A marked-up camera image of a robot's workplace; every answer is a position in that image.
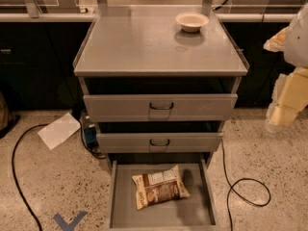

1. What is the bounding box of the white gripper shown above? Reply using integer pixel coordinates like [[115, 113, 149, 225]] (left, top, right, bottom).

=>
[[264, 28, 308, 133]]

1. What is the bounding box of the brown chip bag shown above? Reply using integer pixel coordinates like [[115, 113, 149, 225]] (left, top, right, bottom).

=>
[[132, 166, 191, 210]]

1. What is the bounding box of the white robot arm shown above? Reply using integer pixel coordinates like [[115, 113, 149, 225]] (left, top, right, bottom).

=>
[[264, 4, 308, 133]]

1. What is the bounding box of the grey top drawer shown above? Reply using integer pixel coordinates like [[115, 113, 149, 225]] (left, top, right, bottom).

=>
[[84, 94, 238, 122]]

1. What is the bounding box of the grey drawer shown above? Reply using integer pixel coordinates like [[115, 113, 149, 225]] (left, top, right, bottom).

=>
[[84, 94, 238, 122], [97, 133, 222, 153], [106, 160, 220, 231]]

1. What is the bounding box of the grey drawer cabinet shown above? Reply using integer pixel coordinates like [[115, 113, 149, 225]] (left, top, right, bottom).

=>
[[72, 4, 250, 166]]

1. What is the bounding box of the grey middle drawer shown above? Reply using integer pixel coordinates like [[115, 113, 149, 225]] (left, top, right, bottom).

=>
[[97, 133, 222, 153]]

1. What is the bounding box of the grey bottom drawer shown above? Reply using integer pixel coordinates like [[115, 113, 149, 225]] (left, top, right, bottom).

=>
[[106, 160, 220, 231]]

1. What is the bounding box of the white paper bowl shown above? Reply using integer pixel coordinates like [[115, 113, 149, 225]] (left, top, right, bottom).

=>
[[175, 13, 209, 33]]

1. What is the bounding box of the blue power box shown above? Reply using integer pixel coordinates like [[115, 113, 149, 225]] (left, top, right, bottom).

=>
[[84, 127, 98, 148]]

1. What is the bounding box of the white paper sheet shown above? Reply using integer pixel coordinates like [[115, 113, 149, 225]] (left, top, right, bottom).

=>
[[38, 113, 81, 150]]

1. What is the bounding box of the blue tape floor marker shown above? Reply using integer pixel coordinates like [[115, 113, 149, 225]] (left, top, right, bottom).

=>
[[53, 210, 89, 231]]

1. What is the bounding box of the tan object at left edge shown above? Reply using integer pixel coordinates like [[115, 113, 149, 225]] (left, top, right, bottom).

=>
[[0, 91, 13, 131]]

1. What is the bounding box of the black cable on right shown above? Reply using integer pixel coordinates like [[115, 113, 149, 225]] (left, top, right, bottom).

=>
[[220, 139, 272, 231]]

